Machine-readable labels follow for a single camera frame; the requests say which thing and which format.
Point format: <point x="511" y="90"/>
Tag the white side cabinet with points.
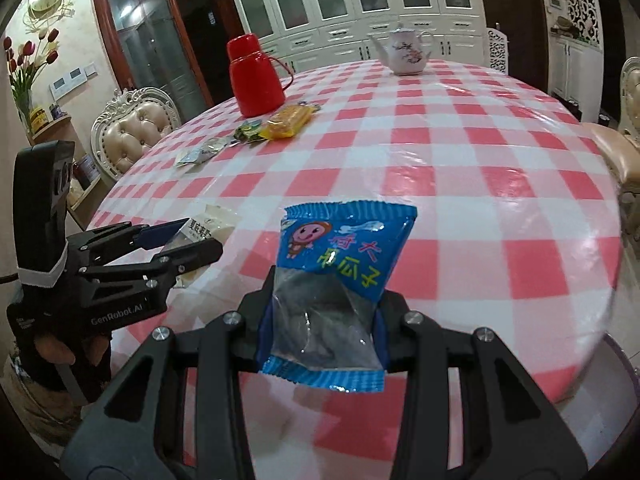
<point x="575" y="70"/>

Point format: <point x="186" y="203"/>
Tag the white glass door cabinets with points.
<point x="325" y="0"/>

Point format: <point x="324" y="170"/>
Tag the wooden shelf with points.
<point x="82" y="180"/>

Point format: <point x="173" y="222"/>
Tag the red thermos jug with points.
<point x="255" y="85"/>

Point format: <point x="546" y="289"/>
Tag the blue cartoon seed packet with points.
<point x="340" y="250"/>

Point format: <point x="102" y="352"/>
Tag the tulip bouquet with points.
<point x="30" y="60"/>

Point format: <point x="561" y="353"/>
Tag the green candy packet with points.
<point x="250" y="132"/>

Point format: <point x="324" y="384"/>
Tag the wooden framed glass door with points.
<point x="145" y="45"/>

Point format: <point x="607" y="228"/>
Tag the gold wall clock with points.
<point x="47" y="2"/>

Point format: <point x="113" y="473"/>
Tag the white nut cake packet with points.
<point x="212" y="225"/>

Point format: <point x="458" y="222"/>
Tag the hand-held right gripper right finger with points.
<point x="415" y="340"/>

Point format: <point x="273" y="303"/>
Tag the dark wooden door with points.
<point x="515" y="20"/>

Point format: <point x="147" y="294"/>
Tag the green white small packet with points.
<point x="202" y="152"/>

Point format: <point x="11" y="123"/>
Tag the white wall switch panel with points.
<point x="70" y="80"/>

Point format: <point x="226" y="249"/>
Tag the person's left hand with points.
<point x="50" y="350"/>

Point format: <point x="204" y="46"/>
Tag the white floral teapot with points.
<point x="407" y="55"/>

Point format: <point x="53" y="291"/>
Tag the pink checked tablecloth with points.
<point x="450" y="185"/>

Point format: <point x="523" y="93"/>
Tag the yellow cake packet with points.
<point x="287" y="120"/>

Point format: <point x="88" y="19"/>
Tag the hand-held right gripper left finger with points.
<point x="235" y="340"/>

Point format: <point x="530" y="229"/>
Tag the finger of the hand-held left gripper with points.
<point x="195" y="255"/>
<point x="150" y="235"/>

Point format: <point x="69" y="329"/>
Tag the white lattice screen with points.
<point x="580" y="0"/>

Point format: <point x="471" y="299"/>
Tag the cream tufted chair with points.
<point x="132" y="132"/>
<point x="622" y="160"/>

